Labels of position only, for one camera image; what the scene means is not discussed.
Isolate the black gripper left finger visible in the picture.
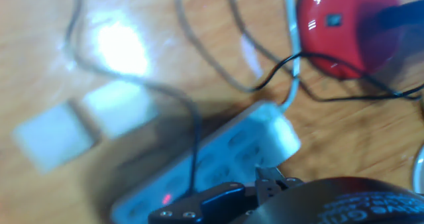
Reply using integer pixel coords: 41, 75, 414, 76
148, 181, 258, 224

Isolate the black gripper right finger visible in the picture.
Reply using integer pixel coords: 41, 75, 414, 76
254, 166, 304, 207

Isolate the white power strip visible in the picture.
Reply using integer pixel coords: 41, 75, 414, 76
111, 99, 302, 224

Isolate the red desk lamp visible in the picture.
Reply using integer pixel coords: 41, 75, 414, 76
296, 0, 424, 82

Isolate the light wooden block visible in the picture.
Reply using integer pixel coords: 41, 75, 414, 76
82, 80, 158, 140
11, 101, 96, 174

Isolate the black lamp power cord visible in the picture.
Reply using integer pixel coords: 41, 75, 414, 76
64, 0, 424, 197

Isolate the thin black cable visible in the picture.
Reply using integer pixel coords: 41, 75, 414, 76
223, 0, 424, 103

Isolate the white power strip cable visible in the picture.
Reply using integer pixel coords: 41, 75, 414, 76
281, 0, 303, 114

